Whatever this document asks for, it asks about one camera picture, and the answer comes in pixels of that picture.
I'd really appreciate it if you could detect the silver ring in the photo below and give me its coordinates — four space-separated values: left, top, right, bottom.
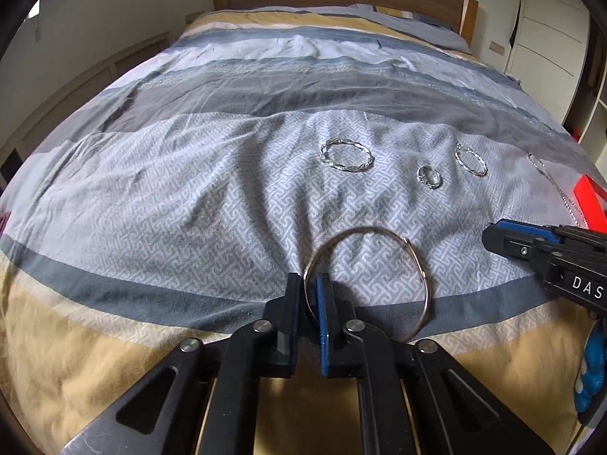
416 165 443 190

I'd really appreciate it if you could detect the small twisted silver bracelet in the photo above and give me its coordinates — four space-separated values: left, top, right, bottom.
454 144 488 177

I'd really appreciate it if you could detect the large twisted silver bracelet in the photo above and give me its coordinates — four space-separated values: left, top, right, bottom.
319 138 374 172

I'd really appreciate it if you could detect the striped duvet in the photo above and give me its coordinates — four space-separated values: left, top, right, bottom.
0 6 607 455

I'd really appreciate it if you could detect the silver chain necklace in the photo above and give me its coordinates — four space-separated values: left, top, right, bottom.
527 152 589 229

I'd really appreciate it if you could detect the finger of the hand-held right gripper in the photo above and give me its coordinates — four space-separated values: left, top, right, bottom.
483 219 607 271

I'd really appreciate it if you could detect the plain silver bangle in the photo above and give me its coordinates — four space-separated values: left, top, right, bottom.
303 227 433 342

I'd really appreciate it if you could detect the red box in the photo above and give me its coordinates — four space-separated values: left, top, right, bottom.
572 174 607 231

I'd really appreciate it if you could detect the grey pillow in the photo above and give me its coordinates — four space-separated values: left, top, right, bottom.
348 3 474 54

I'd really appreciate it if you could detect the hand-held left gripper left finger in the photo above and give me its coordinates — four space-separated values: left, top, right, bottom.
59 272 304 455

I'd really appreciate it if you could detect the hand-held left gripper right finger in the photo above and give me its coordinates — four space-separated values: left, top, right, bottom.
315 272 557 455

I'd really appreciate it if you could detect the person's right hand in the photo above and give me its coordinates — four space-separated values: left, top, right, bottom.
575 322 604 414

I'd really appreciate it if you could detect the white wardrobe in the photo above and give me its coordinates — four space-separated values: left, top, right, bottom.
505 0 599 87

